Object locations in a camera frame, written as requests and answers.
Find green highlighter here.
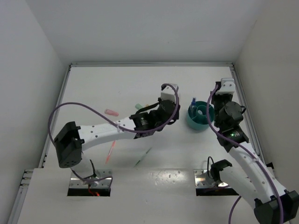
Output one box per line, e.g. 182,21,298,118
135,104,143,110

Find blue correction tape pen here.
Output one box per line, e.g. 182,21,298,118
189,98,197,117

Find pink highlighter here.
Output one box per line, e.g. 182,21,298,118
104,109,119,117

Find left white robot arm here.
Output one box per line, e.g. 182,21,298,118
53,99,180,185

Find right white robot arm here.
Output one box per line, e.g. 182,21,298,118
207,78,299,224

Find teal round divided container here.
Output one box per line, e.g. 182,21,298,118
186,101,214,132

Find green pen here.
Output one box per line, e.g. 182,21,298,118
133,147,152,168

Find pink pen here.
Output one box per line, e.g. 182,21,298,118
105,141,116,164

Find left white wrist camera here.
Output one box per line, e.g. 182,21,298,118
160,85,176,103

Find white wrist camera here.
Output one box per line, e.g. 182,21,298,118
215,78,235,95
160,85,176,103

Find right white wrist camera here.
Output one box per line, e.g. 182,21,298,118
215,78,235,95

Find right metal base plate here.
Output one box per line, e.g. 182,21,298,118
193,169,229,189

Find metal base plate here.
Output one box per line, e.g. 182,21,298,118
193,169,229,189
70,170,113,189

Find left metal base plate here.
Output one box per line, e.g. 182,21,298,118
70,170,113,189

